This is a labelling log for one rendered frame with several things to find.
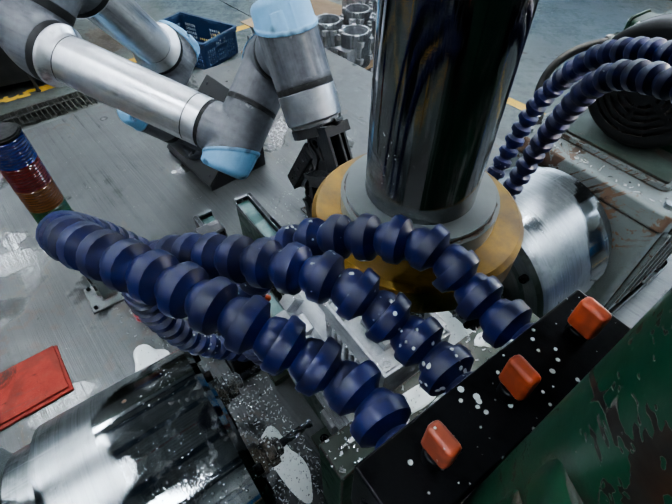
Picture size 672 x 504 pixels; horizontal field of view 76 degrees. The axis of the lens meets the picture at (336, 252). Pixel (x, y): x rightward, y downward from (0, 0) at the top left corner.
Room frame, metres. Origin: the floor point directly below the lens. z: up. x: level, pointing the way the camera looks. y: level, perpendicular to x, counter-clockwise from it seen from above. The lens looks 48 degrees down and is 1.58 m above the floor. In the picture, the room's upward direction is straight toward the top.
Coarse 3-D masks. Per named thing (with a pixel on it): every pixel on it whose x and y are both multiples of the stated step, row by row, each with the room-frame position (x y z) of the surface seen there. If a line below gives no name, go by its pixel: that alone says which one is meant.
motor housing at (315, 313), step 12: (288, 312) 0.35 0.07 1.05; (300, 312) 0.34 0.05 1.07; (312, 312) 0.34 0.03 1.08; (324, 312) 0.33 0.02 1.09; (312, 324) 0.32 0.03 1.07; (324, 324) 0.31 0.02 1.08; (312, 336) 0.31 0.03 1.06; (324, 336) 0.30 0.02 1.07; (324, 408) 0.23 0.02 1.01; (336, 420) 0.21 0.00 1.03; (348, 420) 0.20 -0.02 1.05
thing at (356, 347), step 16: (336, 320) 0.28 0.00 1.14; (352, 320) 0.30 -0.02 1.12; (336, 336) 0.28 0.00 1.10; (352, 336) 0.26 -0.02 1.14; (448, 336) 0.26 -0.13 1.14; (352, 352) 0.25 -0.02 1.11; (368, 352) 0.25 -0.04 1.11; (384, 352) 0.25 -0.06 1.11; (384, 368) 0.22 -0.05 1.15; (400, 368) 0.22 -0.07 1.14; (416, 368) 0.24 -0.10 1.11; (384, 384) 0.21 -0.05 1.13
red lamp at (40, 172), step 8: (40, 160) 0.58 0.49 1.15; (24, 168) 0.55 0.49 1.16; (32, 168) 0.56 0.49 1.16; (40, 168) 0.57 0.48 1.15; (8, 176) 0.54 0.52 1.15; (16, 176) 0.54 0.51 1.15; (24, 176) 0.54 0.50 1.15; (32, 176) 0.55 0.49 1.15; (40, 176) 0.56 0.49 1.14; (48, 176) 0.58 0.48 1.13; (16, 184) 0.54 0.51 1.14; (24, 184) 0.54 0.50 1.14; (32, 184) 0.55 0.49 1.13; (40, 184) 0.55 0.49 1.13; (24, 192) 0.54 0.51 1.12
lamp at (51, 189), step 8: (48, 184) 0.56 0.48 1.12; (16, 192) 0.54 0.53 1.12; (32, 192) 0.54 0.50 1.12; (40, 192) 0.55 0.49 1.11; (48, 192) 0.56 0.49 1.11; (56, 192) 0.57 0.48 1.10; (24, 200) 0.54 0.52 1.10; (32, 200) 0.54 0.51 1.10; (40, 200) 0.54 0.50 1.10; (48, 200) 0.55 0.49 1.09; (56, 200) 0.56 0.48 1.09; (32, 208) 0.54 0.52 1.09; (40, 208) 0.54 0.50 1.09; (48, 208) 0.55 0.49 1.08
